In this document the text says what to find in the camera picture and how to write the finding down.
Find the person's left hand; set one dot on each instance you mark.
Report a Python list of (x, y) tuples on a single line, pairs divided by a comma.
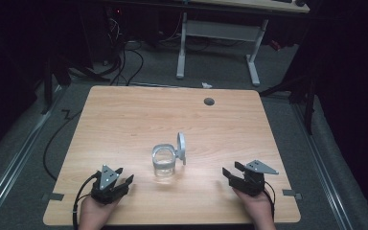
[(94, 213)]

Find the person's right hand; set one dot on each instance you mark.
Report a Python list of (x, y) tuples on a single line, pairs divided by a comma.
[(257, 209)]

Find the round grey table grommet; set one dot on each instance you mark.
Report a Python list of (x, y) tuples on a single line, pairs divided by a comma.
[(209, 101)]

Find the white metal frame desk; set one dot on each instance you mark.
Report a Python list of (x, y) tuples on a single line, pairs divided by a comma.
[(218, 30)]

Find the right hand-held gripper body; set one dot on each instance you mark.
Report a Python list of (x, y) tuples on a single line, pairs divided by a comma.
[(251, 180)]

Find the white paper scrap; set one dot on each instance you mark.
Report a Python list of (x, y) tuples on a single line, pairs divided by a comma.
[(206, 85)]

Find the clear glass jar hinged lid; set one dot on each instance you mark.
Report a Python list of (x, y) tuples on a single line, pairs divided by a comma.
[(165, 159)]

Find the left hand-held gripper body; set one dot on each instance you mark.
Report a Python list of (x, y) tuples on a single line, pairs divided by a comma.
[(106, 182)]

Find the metal floor rail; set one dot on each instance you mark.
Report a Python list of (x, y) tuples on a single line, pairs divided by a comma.
[(16, 153), (324, 166)]

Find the black metal stand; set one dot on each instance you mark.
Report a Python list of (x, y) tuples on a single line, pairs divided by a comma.
[(56, 73), (303, 89)]

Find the grey tape strip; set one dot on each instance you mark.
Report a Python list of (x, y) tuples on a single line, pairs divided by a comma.
[(291, 193), (53, 196)]

